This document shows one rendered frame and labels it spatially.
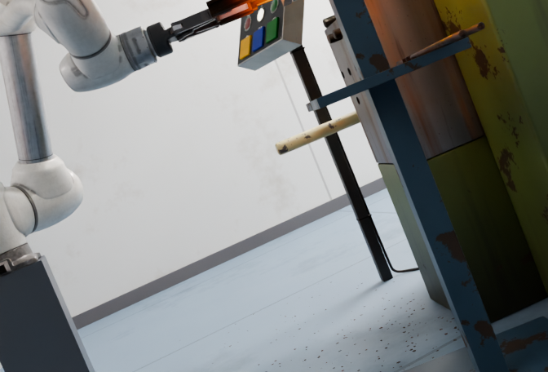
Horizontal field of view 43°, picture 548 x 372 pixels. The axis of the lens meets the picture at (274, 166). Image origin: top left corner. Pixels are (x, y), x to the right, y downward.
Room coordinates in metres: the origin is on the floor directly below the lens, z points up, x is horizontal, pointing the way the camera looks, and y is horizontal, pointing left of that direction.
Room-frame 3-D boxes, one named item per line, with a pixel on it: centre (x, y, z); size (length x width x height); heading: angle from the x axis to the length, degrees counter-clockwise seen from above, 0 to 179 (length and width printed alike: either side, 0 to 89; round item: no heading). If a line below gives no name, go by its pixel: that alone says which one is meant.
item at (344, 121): (2.37, -0.25, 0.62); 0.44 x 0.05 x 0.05; 96
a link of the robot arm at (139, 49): (1.60, 0.18, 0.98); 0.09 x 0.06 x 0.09; 0
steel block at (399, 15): (2.01, -0.60, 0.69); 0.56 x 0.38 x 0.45; 96
